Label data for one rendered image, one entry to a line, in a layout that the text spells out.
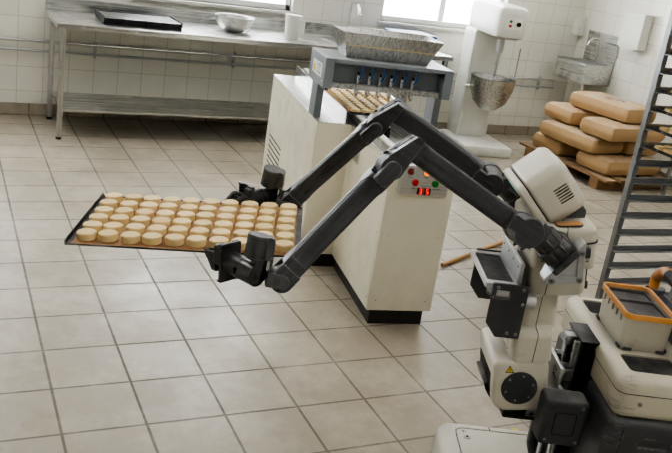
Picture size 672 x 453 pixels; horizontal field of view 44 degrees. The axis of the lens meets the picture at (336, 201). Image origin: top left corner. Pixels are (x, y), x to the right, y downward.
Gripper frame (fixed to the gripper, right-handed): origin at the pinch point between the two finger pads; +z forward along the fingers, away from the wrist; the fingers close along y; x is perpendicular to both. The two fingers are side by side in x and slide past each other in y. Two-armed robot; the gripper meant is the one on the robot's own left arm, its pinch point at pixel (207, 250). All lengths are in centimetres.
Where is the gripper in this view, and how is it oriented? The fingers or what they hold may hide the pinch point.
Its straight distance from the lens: 218.4
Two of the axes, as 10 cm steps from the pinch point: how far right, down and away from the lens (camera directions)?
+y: -0.9, 9.5, 3.0
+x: 6.9, -1.6, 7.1
